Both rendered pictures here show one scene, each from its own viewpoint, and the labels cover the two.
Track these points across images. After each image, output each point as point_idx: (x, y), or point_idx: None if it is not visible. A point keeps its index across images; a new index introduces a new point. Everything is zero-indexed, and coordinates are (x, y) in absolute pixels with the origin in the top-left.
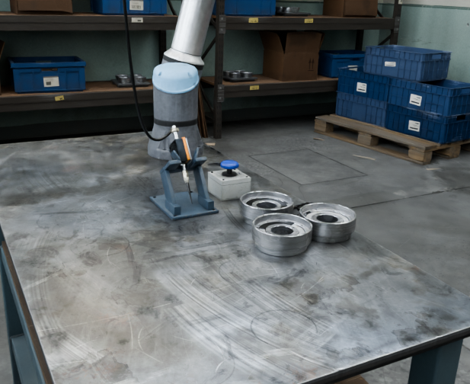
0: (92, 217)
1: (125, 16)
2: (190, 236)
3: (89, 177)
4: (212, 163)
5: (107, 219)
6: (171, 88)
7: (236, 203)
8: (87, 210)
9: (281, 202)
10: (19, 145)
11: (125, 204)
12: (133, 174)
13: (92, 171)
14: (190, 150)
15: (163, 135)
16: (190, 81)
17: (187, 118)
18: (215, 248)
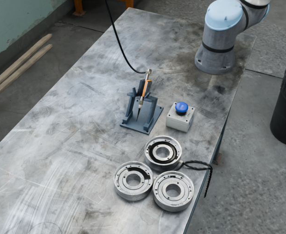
0: (93, 98)
1: (104, 0)
2: (107, 144)
3: (137, 63)
4: (218, 85)
5: (96, 104)
6: (209, 23)
7: (169, 133)
8: (99, 91)
9: (175, 155)
10: (148, 14)
11: (120, 97)
12: (161, 71)
13: (146, 58)
14: (212, 68)
15: (200, 51)
16: (224, 24)
17: (217, 48)
18: (104, 161)
